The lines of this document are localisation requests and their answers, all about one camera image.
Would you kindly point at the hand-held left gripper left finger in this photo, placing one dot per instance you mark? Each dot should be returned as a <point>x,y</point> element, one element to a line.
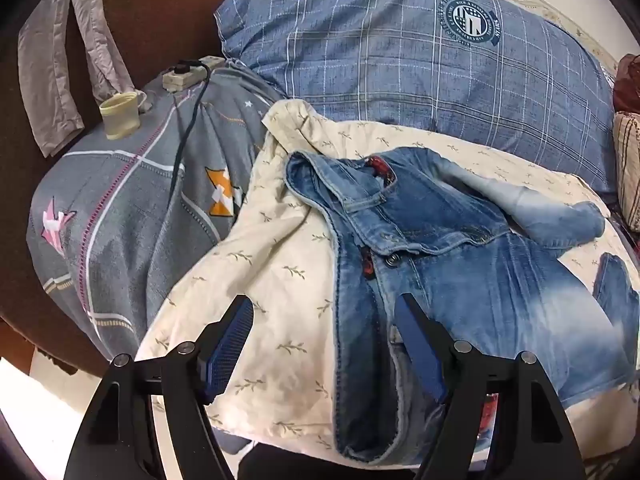
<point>230,345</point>

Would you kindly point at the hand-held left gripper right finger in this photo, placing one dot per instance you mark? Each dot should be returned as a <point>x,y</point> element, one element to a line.
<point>422,355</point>

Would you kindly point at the blue denim jeans pants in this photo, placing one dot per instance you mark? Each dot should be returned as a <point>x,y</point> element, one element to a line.
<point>450,270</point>

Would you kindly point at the cream leaf-print blanket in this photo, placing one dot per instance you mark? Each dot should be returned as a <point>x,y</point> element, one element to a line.
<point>280,270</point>

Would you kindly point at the grey patterned bedsheet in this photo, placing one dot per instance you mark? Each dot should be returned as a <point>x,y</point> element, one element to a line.
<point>125,200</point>

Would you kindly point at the pale yellow cup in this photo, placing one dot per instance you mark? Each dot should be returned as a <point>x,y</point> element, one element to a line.
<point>120,115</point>

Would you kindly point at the white power strip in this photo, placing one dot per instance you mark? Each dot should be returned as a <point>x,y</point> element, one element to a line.
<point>215,62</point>
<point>175,81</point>

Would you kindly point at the striped beige pillow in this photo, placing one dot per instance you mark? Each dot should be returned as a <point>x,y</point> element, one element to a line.
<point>629,170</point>

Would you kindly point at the brown bed headboard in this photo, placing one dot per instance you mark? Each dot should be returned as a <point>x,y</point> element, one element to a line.
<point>160,15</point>

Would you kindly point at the grey-pink hanging cloth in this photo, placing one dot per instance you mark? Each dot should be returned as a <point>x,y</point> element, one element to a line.
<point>45,60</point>

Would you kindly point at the dark red cloth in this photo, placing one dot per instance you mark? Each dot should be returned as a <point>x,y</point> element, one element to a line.
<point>629,85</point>

